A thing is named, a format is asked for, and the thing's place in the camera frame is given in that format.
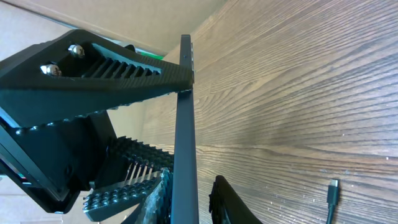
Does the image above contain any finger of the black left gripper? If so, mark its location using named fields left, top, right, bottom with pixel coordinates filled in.
left=83, top=136, right=174, bottom=222
left=1, top=29, right=193, bottom=128

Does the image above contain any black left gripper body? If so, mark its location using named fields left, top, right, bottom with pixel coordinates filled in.
left=1, top=110, right=118, bottom=213

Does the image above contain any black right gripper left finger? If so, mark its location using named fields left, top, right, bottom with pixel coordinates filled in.
left=122, top=168, right=173, bottom=224

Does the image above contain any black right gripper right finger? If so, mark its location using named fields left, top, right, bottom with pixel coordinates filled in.
left=209, top=175, right=262, bottom=224

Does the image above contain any Samsung Galaxy smartphone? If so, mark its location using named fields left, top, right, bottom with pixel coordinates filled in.
left=170, top=34, right=200, bottom=224

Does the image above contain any black USB charging cable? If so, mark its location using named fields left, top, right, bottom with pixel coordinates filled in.
left=325, top=179, right=340, bottom=224

